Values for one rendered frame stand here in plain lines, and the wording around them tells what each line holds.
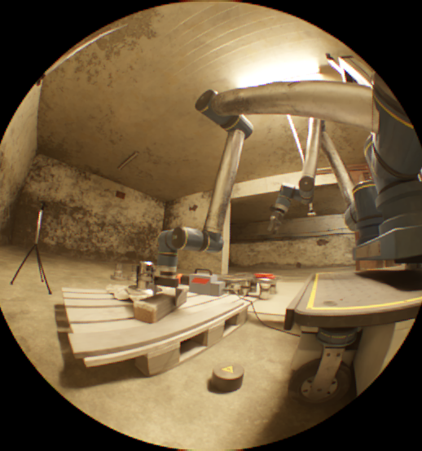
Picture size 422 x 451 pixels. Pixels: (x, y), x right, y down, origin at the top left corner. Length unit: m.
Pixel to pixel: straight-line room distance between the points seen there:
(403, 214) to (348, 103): 0.34
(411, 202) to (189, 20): 2.55
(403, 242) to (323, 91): 0.45
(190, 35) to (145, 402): 2.96
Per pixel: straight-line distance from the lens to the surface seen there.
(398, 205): 0.61
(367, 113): 0.49
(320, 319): 0.33
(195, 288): 1.40
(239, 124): 0.98
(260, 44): 2.60
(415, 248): 0.55
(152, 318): 0.72
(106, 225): 6.11
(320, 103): 0.52
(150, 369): 0.62
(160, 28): 2.63
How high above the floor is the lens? 0.45
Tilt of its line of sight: 12 degrees up
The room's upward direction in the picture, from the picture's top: 3 degrees clockwise
